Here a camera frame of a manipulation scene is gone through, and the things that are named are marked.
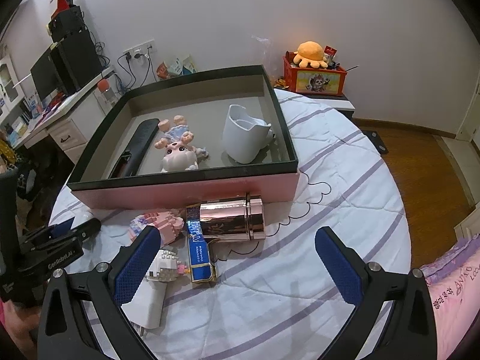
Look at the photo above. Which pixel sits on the white glass door cabinet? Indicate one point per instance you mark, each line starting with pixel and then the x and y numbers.
pixel 11 92

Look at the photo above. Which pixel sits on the clear plastic bag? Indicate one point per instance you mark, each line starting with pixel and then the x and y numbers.
pixel 266 53

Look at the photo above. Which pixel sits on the black low shelf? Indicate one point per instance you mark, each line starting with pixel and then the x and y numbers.
pixel 337 105

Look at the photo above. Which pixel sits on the black speaker box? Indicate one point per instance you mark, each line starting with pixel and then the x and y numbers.
pixel 66 23

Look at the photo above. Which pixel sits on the white desk with drawers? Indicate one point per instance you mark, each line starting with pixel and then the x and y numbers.
pixel 73 122

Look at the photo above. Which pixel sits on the snack bags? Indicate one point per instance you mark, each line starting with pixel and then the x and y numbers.
pixel 180 67

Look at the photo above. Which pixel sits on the black computer tower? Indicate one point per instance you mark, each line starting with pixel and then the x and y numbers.
pixel 76 61

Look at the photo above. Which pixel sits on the orange octopus plush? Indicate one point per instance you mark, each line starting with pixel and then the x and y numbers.
pixel 310 54

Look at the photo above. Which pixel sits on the striped white tablecloth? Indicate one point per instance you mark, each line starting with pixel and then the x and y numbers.
pixel 274 299

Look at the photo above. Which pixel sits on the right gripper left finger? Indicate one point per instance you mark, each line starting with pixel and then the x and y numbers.
pixel 65 331

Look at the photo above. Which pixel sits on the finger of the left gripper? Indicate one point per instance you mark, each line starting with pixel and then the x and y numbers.
pixel 46 233
pixel 77 235

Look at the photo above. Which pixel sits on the pink black storage box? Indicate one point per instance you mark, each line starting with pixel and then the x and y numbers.
pixel 206 136

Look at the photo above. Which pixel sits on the pink bedding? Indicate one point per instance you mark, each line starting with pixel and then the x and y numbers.
pixel 453 283

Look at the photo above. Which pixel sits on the red cartoon storage crate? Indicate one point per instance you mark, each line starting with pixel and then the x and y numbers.
pixel 307 80

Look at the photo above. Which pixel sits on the wall power outlet strip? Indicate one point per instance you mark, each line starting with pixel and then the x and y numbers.
pixel 146 48

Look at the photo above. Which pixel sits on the pink purple brick toy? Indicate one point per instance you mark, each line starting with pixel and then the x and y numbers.
pixel 169 225

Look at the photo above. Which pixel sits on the person's hand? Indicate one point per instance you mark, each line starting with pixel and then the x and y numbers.
pixel 19 322

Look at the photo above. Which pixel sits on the rose gold metallic jar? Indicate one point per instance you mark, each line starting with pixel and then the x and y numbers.
pixel 239 219

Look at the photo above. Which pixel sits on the blue gold small box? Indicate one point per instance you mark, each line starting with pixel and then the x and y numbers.
pixel 202 270

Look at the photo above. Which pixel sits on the white pink brick toy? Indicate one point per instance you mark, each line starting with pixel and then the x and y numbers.
pixel 166 267

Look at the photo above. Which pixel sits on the black computer monitor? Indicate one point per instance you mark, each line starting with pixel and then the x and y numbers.
pixel 44 76

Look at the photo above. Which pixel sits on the pink pig doll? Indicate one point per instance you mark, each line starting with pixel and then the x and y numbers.
pixel 180 155

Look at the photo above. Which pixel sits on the orange lid water bottle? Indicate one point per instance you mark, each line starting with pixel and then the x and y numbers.
pixel 106 95

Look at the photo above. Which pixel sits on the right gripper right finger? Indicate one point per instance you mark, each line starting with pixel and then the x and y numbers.
pixel 409 331

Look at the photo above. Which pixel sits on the black remote control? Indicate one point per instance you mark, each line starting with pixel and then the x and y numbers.
pixel 132 156

